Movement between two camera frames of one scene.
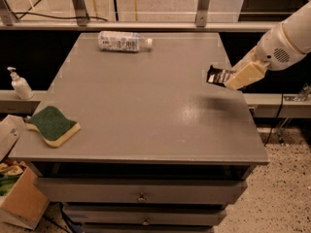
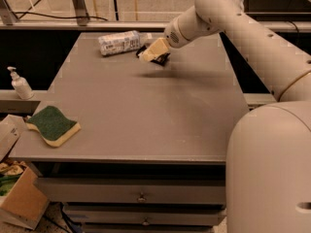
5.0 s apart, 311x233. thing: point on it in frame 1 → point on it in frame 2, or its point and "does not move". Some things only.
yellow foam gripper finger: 251,73 → 155,49
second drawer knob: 146,222 does not move
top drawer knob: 141,199 does not move
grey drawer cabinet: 160,149 does not move
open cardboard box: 22,199 does not move
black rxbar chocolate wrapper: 218,76 → 160,60
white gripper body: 274,50 → 172,35
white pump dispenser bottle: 20,84 does not move
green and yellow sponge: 52,125 does not move
